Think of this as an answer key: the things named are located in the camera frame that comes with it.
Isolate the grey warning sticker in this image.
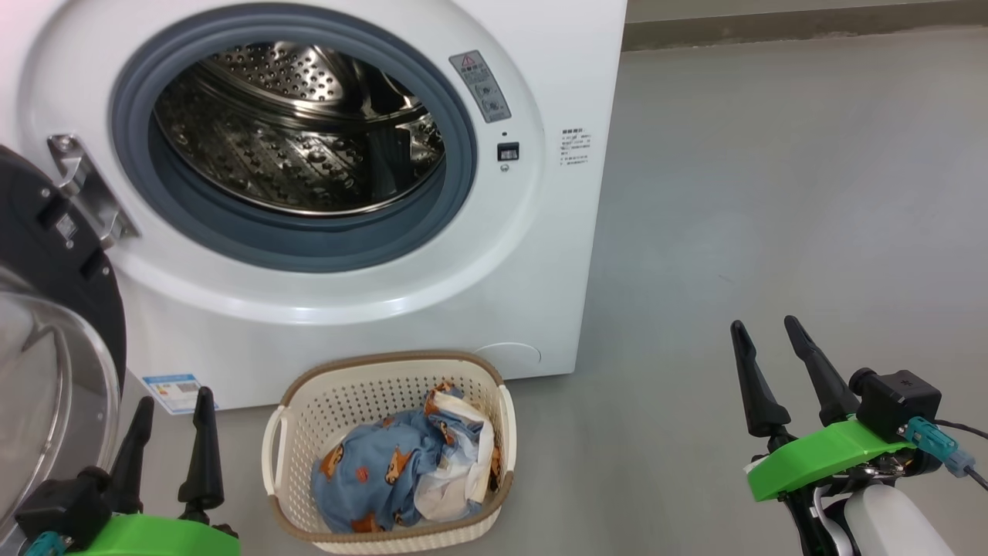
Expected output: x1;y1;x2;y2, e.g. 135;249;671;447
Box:
449;50;513;124

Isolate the white front-load washing machine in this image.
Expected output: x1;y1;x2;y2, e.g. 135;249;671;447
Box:
0;0;628;414

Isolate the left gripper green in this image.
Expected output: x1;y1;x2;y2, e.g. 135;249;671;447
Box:
66;386;242;556

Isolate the cream perforated laundry basket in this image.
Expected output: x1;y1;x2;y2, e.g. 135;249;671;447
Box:
261;350;518;555

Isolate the white and blue bear garment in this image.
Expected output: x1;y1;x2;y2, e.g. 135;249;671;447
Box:
413;382;502;522

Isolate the blue energy label sticker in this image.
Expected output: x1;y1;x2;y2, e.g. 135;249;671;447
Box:
141;373;218;415

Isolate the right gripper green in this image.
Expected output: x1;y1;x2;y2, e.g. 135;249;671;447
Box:
730;315;939;556

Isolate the blue bear print garment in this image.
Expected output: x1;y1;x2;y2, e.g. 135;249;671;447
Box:
311;402;464;535

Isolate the round dark washing machine door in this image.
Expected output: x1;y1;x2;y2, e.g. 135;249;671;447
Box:
0;143;128;534

